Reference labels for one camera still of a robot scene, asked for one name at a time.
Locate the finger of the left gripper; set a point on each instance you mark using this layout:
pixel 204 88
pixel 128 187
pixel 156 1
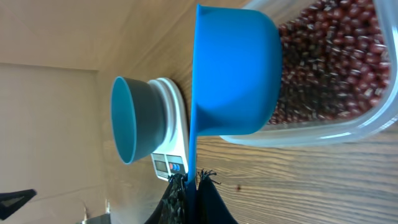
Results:
pixel 12 201

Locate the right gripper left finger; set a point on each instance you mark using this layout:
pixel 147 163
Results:
pixel 172 208

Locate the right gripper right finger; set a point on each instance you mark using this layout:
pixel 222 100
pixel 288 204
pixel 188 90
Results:
pixel 210 207

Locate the blue plastic scoop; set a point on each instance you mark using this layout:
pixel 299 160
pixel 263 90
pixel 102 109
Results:
pixel 236 77

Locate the white digital kitchen scale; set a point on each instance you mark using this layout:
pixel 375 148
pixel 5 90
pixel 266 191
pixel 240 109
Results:
pixel 171 157

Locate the teal bowl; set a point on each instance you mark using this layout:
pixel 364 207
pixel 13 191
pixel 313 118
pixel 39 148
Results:
pixel 137 119

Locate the red beans in container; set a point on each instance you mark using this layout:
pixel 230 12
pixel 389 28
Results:
pixel 335 63

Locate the clear plastic container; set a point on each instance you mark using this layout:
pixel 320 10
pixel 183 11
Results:
pixel 317 133

